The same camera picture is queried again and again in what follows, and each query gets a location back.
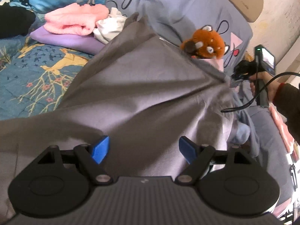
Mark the folded purple garment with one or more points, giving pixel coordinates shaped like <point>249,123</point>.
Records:
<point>86,44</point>

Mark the black clothes pile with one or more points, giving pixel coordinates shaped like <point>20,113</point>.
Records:
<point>15,21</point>

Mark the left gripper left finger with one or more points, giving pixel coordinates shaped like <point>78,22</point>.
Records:
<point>89,158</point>

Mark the salmon towel on armrest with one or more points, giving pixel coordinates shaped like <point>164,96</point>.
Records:
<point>283,129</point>

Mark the folded coral pink garment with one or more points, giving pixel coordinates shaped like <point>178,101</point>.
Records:
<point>75,19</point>

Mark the grey garment with pink cuffs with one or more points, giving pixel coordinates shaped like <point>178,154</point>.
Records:
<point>144,94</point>

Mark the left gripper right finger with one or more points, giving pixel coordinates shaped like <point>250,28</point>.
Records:
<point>198,158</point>

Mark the blue floral quilted blanket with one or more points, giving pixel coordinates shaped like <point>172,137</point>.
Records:
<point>35,76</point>

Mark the folded white garment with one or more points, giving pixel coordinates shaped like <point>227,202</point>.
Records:
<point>107,29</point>

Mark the grey printed sofa cover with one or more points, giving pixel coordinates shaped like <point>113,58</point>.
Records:
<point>176,21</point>

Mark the pink cloth under plush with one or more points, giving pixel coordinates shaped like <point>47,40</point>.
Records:
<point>217,64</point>

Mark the light blue garment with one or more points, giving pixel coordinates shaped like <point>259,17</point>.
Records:
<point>238,128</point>

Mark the person right hand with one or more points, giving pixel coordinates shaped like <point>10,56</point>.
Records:
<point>266,77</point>

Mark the red panda plush toy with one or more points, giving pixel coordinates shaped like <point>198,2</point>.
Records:
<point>205,43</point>

